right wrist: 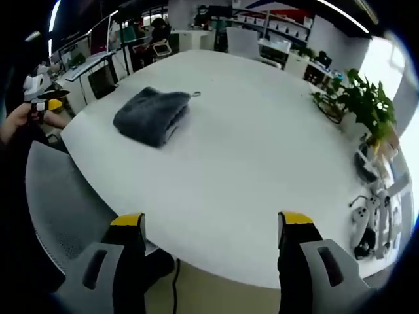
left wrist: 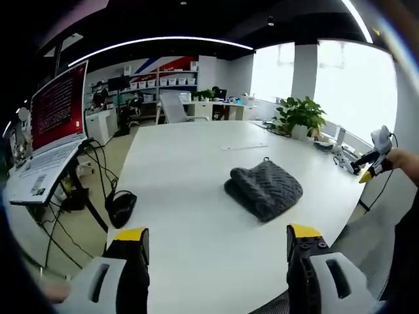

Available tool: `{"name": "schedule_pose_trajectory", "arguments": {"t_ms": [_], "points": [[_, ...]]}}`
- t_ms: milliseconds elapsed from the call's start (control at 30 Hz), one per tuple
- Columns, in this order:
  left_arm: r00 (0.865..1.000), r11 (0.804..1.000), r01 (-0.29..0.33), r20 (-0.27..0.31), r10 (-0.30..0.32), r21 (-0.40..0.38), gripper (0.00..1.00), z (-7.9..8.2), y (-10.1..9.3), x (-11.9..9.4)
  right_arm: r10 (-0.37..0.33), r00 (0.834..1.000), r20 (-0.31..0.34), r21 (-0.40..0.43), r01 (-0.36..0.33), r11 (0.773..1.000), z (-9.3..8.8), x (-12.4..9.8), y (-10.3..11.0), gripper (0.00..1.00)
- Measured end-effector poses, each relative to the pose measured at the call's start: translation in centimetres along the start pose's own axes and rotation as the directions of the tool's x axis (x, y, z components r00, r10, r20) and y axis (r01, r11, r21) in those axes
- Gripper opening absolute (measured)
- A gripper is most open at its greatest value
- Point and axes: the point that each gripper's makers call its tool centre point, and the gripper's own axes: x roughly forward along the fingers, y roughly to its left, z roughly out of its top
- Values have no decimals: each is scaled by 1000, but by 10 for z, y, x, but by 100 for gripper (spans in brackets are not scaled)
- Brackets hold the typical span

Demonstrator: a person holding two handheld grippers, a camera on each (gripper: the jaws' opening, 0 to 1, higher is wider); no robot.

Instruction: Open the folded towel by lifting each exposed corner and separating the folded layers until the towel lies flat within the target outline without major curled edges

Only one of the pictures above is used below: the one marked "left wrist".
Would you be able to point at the grey towel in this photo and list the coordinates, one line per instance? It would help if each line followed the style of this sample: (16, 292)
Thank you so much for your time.
(265, 188)

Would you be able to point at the person's right hand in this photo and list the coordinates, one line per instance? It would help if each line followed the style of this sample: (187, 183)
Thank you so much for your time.
(397, 159)

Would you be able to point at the person's left hand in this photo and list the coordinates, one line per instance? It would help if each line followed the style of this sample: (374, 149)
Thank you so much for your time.
(55, 293)

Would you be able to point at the white game controller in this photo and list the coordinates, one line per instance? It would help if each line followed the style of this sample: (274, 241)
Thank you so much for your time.
(342, 160)

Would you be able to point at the potted green plant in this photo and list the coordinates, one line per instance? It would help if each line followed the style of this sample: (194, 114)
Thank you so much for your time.
(299, 116)

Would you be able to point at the black headphones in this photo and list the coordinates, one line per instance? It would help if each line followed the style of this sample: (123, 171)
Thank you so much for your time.
(121, 209)

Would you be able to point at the black laptop stand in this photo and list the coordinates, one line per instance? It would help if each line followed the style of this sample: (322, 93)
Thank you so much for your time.
(83, 183)

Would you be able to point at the linear ceiling light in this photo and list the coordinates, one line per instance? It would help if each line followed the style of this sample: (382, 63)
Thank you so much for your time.
(360, 21)
(157, 42)

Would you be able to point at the white office desk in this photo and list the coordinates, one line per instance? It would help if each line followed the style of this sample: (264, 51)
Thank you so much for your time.
(229, 109)

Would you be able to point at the white cabinet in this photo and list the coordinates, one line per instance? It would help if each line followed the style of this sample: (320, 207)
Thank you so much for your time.
(99, 126)

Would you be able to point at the white laptop with red screen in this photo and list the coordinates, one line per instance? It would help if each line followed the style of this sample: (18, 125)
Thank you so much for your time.
(52, 131)

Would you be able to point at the small desk plants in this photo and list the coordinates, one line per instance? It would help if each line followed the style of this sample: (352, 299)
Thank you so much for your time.
(203, 95)

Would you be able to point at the grey office chair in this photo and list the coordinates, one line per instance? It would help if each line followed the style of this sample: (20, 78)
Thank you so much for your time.
(173, 108)

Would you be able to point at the shelf with white bins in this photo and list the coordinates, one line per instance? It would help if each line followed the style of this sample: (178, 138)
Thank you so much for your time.
(163, 80)

